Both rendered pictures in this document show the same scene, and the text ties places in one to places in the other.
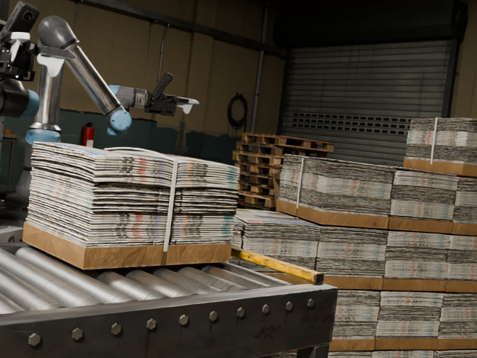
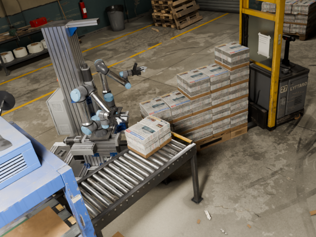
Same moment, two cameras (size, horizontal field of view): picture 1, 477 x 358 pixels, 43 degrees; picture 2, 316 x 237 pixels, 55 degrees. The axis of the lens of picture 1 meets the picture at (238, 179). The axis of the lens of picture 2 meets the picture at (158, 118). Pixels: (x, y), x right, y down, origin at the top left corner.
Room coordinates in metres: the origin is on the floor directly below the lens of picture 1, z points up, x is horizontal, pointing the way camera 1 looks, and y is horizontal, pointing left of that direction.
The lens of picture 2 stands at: (-1.21, 0.00, 2.70)
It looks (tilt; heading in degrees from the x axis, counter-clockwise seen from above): 32 degrees down; 2
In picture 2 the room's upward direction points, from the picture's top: 9 degrees counter-clockwise
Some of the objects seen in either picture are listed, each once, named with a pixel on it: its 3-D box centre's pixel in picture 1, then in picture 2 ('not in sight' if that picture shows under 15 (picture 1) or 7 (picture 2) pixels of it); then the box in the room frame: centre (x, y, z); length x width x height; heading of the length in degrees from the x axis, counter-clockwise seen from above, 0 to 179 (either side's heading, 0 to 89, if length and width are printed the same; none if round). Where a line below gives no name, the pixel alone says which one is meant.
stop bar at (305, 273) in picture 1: (253, 257); (176, 135); (1.47, -0.06, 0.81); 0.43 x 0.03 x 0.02; 43
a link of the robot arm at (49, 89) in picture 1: (49, 92); (103, 80); (2.30, 0.75, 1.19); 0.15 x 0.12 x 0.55; 16
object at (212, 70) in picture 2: (398, 167); (212, 70); (2.47, -0.64, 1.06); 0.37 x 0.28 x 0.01; 22
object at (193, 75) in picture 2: (337, 160); (193, 75); (2.37, -0.37, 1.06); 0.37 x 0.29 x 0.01; 22
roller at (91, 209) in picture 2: not in sight; (84, 203); (0.68, 0.83, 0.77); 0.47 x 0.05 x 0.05; 43
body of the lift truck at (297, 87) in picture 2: not in sight; (276, 90); (2.87, -1.67, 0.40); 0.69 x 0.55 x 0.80; 21
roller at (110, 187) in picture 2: not in sight; (107, 185); (0.86, 0.63, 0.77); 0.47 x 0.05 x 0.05; 43
